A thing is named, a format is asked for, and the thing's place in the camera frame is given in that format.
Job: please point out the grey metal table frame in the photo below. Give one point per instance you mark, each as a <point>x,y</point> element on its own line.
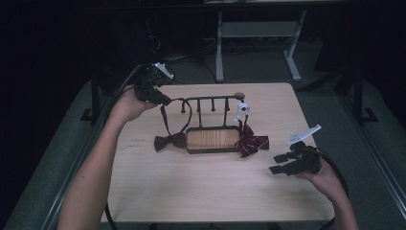
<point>258,30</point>

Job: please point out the black rack with wooden tray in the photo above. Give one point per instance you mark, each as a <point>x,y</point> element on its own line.
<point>213,139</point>

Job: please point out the person's left hand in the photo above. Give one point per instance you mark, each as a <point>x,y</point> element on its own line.
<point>129,107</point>

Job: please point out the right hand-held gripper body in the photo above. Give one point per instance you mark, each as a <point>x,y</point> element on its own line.
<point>304,159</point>

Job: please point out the person's right hand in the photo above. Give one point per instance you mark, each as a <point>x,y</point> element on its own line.
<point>325,180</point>

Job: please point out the red striped bow tie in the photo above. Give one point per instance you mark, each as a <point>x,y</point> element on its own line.
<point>250,142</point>

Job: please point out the black metal stand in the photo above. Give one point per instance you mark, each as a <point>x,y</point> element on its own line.
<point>359,96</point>
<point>95,96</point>

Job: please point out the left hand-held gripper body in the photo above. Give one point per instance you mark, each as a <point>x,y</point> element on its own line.
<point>150,81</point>

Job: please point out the small grey round disc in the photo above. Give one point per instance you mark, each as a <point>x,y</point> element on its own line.
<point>239,95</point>

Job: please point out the grey metal rail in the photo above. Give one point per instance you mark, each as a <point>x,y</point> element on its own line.
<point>60,191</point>
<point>373,147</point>

